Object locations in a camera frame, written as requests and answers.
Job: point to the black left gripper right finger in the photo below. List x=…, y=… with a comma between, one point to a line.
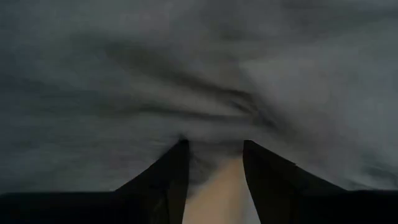
x=270, y=180

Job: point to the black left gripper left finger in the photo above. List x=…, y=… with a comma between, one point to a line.
x=171, y=174

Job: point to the grey garment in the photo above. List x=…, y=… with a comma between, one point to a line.
x=124, y=77

